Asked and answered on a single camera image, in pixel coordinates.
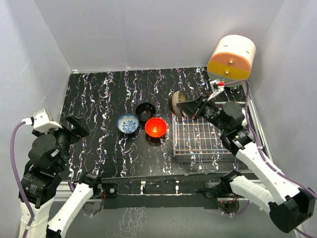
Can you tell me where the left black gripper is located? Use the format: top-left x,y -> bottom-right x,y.
34,113 -> 89,171

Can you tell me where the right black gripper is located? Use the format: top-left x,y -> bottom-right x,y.
177,93 -> 229,133

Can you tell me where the brown ceramic bowl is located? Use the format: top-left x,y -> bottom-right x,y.
168,91 -> 186,118

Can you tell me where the red bowl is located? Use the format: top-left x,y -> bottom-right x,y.
145,118 -> 167,138

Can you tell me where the blue white patterned bowl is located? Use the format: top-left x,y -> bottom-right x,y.
117,114 -> 140,134

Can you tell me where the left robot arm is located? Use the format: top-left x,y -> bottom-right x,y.
17,110 -> 102,238

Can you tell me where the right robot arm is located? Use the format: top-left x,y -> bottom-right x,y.
172,96 -> 317,233

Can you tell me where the black bowl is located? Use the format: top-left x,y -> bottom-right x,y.
135,102 -> 156,121

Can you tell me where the black marble table mat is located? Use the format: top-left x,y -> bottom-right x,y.
62,67 -> 247,180

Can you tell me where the round pastel drawer cabinet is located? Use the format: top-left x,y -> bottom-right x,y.
207,35 -> 256,87

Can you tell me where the white wire dish rack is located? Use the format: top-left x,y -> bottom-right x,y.
172,115 -> 257,160

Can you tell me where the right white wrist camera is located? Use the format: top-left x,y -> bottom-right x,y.
207,79 -> 225,102

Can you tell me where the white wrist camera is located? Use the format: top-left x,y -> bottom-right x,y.
207,79 -> 225,102
22,109 -> 62,133

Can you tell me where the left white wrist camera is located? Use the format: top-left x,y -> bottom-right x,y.
22,109 -> 62,133

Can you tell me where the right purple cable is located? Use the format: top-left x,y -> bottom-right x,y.
221,79 -> 317,238

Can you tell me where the purple cable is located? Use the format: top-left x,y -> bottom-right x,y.
10,120 -> 35,238
221,79 -> 317,238

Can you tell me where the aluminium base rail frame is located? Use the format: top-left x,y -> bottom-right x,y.
37,81 -> 307,238

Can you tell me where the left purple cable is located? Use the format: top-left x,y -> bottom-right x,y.
10,120 -> 35,238

